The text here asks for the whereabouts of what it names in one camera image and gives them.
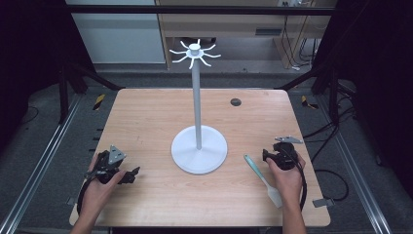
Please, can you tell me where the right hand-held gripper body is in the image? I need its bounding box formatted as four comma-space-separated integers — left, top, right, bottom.
268, 135, 305, 172

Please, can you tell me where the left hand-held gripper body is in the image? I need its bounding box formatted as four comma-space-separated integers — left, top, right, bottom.
85, 144, 128, 185

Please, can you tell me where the teal handle white spatula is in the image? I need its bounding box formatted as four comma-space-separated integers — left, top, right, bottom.
243, 153, 284, 210

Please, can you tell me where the white hook stand rack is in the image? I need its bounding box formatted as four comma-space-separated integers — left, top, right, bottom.
169, 38, 229, 176

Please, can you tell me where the person's right hand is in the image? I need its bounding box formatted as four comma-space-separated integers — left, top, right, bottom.
266, 154, 307, 209

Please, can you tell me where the person's left hand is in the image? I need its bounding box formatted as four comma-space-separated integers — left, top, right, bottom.
79, 152, 129, 216

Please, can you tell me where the yellow black striped tape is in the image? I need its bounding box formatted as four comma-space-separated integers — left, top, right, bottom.
300, 95, 319, 110
93, 94, 107, 111

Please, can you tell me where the white cabinet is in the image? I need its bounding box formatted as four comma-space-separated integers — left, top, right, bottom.
65, 0, 167, 64

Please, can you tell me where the light wooden desk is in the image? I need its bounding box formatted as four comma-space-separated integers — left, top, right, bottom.
155, 0, 337, 70

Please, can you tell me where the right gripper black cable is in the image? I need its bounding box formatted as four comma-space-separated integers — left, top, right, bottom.
285, 148, 309, 213

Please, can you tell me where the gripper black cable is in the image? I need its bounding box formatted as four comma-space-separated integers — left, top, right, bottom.
285, 148, 309, 213
76, 176, 95, 216

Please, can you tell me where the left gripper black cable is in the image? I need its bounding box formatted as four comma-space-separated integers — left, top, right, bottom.
76, 176, 95, 216

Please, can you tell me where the black floor cable loop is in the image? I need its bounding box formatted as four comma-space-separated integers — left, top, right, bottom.
313, 168, 351, 203

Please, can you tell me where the aluminium floor rail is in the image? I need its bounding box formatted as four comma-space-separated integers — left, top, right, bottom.
316, 96, 394, 234
0, 93, 84, 234

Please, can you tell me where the black frame strut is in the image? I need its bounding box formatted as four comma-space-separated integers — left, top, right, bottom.
57, 61, 126, 125
276, 62, 342, 126

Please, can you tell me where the hanging black cables bundle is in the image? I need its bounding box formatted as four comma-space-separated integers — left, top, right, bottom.
282, 14, 322, 71

